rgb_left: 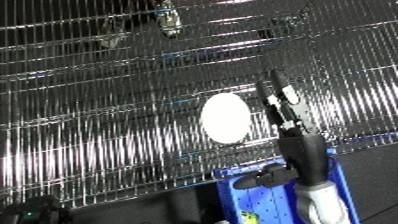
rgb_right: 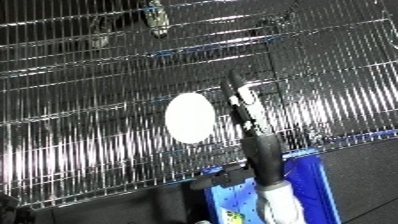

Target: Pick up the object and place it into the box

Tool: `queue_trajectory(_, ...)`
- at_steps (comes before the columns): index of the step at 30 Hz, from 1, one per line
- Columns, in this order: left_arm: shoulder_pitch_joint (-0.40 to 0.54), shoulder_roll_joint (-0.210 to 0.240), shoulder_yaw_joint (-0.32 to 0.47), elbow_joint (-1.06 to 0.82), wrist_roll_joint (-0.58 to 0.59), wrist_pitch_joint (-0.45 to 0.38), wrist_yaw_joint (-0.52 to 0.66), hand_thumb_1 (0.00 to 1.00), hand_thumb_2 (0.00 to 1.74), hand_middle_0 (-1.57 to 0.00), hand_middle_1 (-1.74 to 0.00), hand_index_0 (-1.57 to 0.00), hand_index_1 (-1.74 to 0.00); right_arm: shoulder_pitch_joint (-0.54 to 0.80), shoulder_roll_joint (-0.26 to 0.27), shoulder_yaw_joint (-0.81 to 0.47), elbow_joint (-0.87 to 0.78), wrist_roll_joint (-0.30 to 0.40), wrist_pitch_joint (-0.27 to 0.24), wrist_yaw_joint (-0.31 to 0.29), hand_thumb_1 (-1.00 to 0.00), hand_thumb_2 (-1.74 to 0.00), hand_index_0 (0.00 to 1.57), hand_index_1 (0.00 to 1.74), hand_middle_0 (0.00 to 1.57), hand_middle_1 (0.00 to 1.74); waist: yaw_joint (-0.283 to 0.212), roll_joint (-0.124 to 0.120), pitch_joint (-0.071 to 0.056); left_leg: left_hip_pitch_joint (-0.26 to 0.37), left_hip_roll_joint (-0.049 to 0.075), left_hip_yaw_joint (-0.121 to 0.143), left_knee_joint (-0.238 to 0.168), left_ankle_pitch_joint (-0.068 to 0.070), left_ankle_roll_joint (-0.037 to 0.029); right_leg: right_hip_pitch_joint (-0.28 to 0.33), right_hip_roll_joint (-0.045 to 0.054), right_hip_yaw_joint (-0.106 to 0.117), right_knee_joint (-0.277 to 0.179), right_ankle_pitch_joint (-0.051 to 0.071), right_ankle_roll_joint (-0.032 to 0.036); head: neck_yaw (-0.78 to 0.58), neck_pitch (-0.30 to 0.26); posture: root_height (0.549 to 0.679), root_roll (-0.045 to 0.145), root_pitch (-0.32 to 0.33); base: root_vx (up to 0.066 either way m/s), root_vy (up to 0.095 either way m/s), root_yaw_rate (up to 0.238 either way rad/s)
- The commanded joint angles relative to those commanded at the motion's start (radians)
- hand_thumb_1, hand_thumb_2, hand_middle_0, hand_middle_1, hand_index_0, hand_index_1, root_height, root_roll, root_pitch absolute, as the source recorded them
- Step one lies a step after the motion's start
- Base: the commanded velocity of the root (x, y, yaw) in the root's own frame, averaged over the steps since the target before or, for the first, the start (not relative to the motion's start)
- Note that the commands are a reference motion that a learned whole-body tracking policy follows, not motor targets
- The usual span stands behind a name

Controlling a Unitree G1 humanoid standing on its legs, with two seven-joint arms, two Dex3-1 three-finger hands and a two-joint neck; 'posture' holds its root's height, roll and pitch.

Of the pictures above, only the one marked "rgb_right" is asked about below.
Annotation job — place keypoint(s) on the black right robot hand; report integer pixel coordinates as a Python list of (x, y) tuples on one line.
[(266, 150)]

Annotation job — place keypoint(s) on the white paper cup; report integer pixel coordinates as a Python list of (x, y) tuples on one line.
[(189, 118)]

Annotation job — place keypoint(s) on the pale right robot forearm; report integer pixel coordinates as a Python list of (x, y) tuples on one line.
[(281, 203)]

